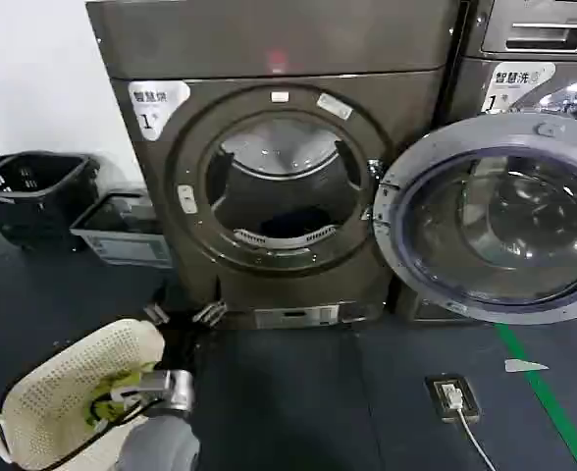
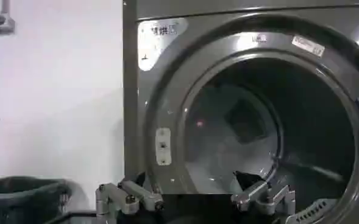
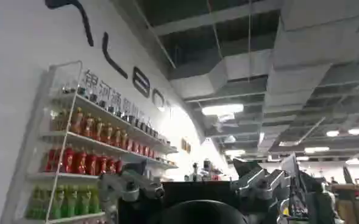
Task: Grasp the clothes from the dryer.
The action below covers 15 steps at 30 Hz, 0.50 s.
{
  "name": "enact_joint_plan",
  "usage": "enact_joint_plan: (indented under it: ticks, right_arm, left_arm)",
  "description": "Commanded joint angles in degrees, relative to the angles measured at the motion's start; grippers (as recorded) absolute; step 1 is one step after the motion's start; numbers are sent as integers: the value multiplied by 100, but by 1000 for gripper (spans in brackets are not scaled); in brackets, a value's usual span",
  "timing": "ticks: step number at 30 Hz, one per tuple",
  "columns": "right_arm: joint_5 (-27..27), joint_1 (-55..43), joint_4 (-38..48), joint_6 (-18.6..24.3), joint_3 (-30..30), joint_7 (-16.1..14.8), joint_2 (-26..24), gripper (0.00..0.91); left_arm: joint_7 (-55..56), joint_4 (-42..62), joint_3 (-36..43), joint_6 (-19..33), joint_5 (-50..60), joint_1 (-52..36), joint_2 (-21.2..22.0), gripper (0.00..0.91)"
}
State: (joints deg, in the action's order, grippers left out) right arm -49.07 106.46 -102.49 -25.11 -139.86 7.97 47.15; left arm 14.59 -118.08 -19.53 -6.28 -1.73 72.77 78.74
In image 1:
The grey washing machine stack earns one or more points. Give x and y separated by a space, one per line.
529 54

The dark cloth in drum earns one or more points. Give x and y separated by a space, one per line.
296 223

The round glass dryer door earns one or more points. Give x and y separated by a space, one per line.
494 221

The grey front-loading dryer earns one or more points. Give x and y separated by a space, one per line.
278 59

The yellow-green patterned cloth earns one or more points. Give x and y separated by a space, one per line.
104 404

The floor power socket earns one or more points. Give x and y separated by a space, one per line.
453 398

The grey plastic storage bin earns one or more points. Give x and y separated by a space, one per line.
121 240

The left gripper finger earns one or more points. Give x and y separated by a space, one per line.
154 315
209 312

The cream perforated laundry basket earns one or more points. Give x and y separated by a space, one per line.
58 392

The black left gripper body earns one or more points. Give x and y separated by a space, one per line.
178 346

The green floor tape strip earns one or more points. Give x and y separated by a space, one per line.
546 397

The black plastic laundry basket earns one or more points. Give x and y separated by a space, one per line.
33 201

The white plug adapter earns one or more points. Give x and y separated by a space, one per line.
451 395

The white floor sticker scrap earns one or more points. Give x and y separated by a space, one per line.
524 365

